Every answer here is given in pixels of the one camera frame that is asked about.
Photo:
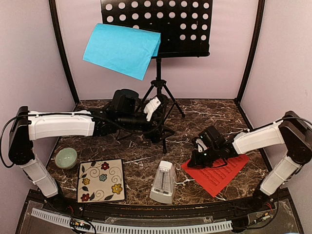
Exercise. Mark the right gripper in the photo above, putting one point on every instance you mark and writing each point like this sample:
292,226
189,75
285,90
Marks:
196,161

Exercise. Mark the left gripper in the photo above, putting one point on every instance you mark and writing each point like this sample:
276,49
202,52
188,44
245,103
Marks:
156,137

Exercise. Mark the red sheet music page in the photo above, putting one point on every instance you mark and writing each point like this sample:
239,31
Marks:
214,180

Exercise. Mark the white metronome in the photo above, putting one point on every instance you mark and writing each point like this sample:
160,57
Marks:
164,184

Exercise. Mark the blue sheet music page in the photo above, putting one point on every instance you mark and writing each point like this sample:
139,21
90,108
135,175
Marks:
122,49

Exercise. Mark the black music stand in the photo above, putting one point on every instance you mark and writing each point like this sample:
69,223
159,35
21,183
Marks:
184,26

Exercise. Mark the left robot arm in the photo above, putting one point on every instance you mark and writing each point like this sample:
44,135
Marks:
124,112

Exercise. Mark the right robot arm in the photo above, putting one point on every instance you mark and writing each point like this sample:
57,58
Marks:
291,130

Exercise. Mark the square floral plate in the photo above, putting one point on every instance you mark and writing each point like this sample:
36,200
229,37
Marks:
101,181

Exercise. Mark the green ceramic bowl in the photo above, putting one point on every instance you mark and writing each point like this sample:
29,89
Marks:
66,158

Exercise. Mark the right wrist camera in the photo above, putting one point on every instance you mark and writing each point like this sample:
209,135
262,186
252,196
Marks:
199,144

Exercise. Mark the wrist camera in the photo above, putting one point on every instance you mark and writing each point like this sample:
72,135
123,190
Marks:
150,107
199,144

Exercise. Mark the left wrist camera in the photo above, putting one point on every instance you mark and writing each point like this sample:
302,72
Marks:
150,107

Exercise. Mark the right black frame post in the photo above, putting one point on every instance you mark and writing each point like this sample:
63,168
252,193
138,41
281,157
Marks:
252,51

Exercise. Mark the black frame post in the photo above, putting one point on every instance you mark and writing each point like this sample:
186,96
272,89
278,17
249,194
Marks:
61,50
252,51

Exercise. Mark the white cable duct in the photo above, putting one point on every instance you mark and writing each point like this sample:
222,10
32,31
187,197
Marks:
102,228

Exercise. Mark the left black frame post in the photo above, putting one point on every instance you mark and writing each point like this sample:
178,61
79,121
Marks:
61,50

